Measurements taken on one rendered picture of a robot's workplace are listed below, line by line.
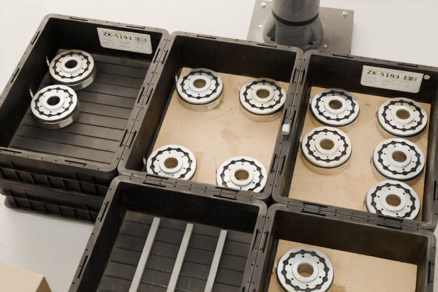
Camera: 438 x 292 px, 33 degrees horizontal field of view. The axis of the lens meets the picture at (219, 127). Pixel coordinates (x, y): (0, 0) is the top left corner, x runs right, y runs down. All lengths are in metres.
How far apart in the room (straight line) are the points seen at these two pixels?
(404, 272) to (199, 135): 0.51
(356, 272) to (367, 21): 0.83
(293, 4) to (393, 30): 0.36
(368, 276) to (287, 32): 0.67
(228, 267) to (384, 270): 0.29
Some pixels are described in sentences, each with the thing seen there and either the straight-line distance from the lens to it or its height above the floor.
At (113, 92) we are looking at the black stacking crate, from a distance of 1.69.
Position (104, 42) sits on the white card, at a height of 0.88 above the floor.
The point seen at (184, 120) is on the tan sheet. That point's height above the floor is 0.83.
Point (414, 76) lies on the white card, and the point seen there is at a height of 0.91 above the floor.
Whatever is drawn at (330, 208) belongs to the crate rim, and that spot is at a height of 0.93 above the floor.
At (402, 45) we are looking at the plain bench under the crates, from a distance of 1.97.
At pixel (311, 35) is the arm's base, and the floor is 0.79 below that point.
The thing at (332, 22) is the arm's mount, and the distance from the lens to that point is 1.95.
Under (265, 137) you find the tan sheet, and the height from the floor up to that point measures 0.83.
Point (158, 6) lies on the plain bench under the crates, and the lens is 2.07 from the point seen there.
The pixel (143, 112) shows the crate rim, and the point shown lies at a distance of 1.50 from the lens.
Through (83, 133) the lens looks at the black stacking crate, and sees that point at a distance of 1.62.
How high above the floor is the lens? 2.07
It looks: 51 degrees down
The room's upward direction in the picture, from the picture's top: 4 degrees counter-clockwise
